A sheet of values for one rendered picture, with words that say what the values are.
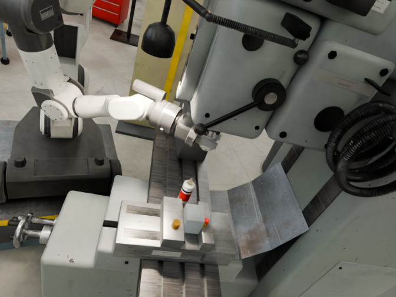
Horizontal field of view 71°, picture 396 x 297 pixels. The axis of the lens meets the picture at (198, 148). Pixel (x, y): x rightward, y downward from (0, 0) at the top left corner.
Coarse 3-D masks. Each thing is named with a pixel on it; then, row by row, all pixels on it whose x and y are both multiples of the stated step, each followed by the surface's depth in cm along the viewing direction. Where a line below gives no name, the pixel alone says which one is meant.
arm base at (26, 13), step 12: (24, 0) 63; (36, 0) 64; (48, 0) 67; (24, 12) 63; (36, 12) 65; (48, 12) 69; (60, 12) 72; (36, 24) 66; (48, 24) 70; (60, 24) 74
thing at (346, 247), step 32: (384, 96) 71; (352, 128) 79; (288, 160) 106; (320, 160) 89; (320, 192) 86; (320, 224) 83; (352, 224) 74; (384, 224) 75; (256, 256) 115; (288, 256) 95; (320, 256) 84; (352, 256) 85; (384, 256) 86; (256, 288) 110; (288, 288) 96; (320, 288) 96; (352, 288) 98; (384, 288) 99
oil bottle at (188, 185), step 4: (188, 180) 96; (184, 184) 96; (188, 184) 96; (192, 184) 96; (184, 188) 96; (188, 188) 96; (192, 188) 96; (180, 192) 99; (184, 192) 97; (188, 192) 97; (180, 196) 99; (184, 196) 98; (188, 196) 98; (184, 200) 99; (188, 200) 101
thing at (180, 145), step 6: (180, 102) 126; (186, 102) 120; (186, 108) 116; (174, 138) 127; (180, 144) 117; (186, 144) 114; (198, 144) 115; (180, 150) 116; (186, 150) 116; (192, 150) 117; (198, 150) 118; (180, 156) 118; (186, 156) 119; (192, 156) 119; (198, 156) 120; (204, 156) 120
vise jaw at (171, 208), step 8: (168, 200) 85; (176, 200) 86; (168, 208) 82; (176, 208) 83; (160, 216) 84; (168, 216) 80; (176, 216) 81; (160, 224) 81; (168, 224) 78; (160, 232) 79; (168, 232) 76; (176, 232) 77; (160, 240) 77; (168, 240) 75; (176, 240) 75
